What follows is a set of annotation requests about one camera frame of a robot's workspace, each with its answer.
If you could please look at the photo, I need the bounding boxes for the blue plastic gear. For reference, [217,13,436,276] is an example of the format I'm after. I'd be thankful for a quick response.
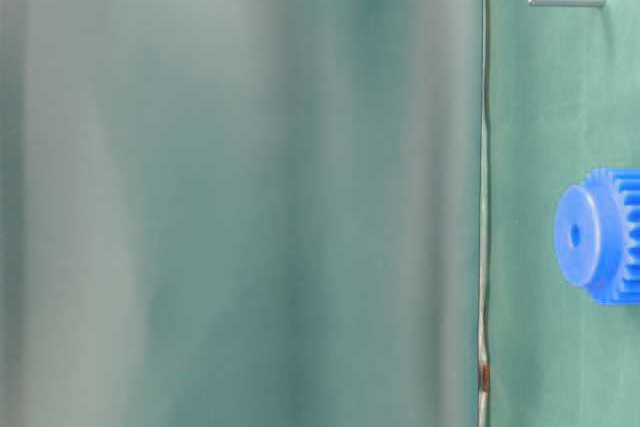
[554,168,639,305]

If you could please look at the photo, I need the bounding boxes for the green cloth mat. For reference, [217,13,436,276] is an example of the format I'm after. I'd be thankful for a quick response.
[0,0,640,427]

